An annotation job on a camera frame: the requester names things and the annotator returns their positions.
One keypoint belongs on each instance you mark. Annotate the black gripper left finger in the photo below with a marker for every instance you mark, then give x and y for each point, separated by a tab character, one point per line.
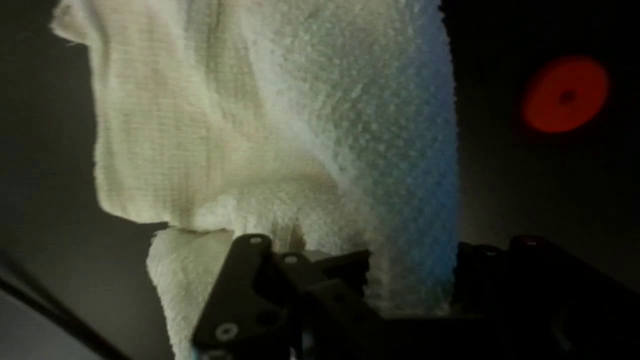
266	300

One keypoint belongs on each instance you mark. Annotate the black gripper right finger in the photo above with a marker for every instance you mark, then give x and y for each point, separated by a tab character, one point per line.
553	300

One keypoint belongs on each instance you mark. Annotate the cream waffle towel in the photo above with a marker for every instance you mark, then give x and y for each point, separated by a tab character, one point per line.
266	121

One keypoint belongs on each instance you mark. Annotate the red round toy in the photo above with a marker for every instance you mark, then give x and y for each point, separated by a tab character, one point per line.
557	111

